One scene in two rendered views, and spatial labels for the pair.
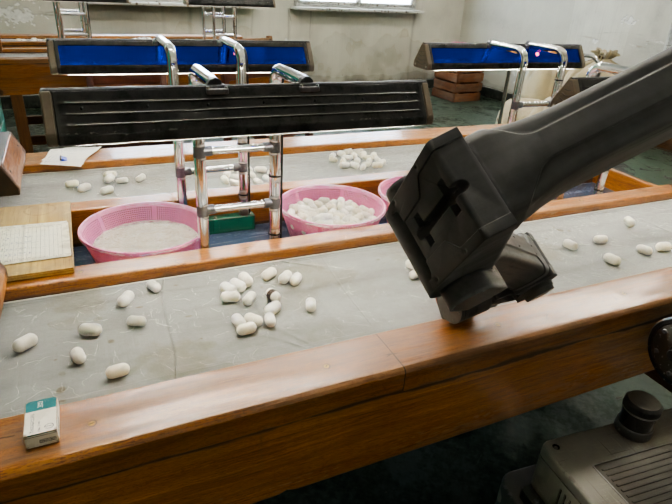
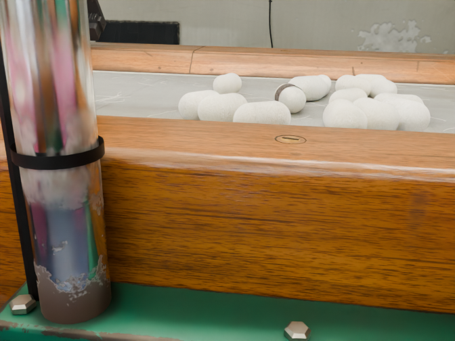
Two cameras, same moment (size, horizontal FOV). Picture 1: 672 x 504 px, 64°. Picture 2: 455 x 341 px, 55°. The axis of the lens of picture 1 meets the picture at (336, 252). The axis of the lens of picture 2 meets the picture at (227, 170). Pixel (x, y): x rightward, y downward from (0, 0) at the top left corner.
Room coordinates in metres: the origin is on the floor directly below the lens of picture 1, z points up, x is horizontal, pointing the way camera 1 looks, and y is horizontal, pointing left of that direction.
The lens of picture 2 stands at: (1.13, 0.24, 0.81)
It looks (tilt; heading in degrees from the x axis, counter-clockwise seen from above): 20 degrees down; 212
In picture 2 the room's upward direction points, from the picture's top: 1 degrees clockwise
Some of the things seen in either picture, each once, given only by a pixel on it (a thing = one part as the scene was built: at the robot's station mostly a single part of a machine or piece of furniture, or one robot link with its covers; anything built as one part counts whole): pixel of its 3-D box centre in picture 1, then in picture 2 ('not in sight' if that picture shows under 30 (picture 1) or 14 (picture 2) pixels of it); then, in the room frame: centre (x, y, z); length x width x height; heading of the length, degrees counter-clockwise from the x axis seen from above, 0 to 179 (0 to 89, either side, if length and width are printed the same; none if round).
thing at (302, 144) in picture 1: (309, 166); not in sight; (1.81, 0.11, 0.67); 1.81 x 0.12 x 0.19; 116
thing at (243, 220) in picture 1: (203, 136); not in sight; (1.31, 0.34, 0.90); 0.20 x 0.19 x 0.45; 116
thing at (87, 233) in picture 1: (147, 244); not in sight; (1.05, 0.41, 0.72); 0.27 x 0.27 x 0.10
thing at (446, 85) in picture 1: (459, 71); not in sight; (6.84, -1.34, 0.32); 0.42 x 0.42 x 0.64; 31
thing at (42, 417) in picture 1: (42, 421); not in sight; (0.48, 0.34, 0.78); 0.06 x 0.04 x 0.02; 26
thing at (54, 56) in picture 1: (190, 55); not in sight; (1.38, 0.38, 1.08); 0.62 x 0.08 x 0.07; 116
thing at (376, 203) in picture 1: (331, 220); not in sight; (1.25, 0.02, 0.72); 0.27 x 0.27 x 0.10
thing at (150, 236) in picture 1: (148, 249); not in sight; (1.05, 0.41, 0.71); 0.22 x 0.22 x 0.06
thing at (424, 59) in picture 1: (505, 55); not in sight; (1.80, -0.49, 1.08); 0.62 x 0.08 x 0.07; 116
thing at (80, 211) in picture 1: (360, 195); not in sight; (1.46, -0.06, 0.71); 1.81 x 0.05 x 0.11; 116
